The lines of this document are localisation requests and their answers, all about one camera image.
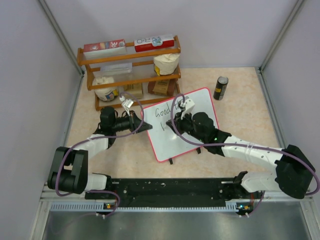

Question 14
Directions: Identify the red toothpaste box left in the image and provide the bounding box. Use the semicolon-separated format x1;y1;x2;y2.
83;39;127;59

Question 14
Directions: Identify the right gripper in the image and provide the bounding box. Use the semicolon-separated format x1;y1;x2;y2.
167;109;207;143

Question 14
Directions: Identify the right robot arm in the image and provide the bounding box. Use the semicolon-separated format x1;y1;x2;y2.
166;112;315;199

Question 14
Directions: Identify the small tan box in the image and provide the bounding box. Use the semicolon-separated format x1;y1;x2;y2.
123;83;144;99

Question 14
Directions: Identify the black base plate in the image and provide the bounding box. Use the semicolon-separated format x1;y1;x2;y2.
84;177;256;208

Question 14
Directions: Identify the white bag middle shelf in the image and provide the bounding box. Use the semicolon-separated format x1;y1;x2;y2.
153;53;180;76

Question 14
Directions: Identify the white bag shelf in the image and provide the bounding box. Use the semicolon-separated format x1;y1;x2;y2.
92;76;119;102
153;53;180;76

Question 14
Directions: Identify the white bag bottom shelf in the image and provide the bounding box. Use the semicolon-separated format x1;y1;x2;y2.
92;76;119;102

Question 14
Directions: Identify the red white box right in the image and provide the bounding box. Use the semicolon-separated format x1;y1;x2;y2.
134;34;175;52

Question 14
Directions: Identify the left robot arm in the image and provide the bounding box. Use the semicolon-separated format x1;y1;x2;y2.
47;106;153;199

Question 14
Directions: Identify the brown cardboard box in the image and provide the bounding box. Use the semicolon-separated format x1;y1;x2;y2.
147;79;177;97

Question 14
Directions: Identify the clear plastic container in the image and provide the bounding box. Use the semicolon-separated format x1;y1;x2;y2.
100;62;133;77

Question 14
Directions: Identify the pink framed whiteboard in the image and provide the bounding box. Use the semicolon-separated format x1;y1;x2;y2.
143;87;220;162

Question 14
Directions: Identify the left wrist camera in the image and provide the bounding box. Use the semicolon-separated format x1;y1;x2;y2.
119;96;134;115

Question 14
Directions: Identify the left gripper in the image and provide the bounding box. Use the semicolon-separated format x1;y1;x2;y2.
112;110;152;135

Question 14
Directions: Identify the wooden three-tier shelf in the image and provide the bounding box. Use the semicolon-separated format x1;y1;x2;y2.
76;35;181;111

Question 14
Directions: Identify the black drink can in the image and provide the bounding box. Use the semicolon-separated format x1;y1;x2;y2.
213;76;229;100

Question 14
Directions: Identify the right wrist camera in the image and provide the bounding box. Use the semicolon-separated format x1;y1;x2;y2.
178;97;195;120

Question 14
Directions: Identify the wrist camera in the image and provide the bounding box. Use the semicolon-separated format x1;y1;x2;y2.
119;96;134;115
178;97;195;120

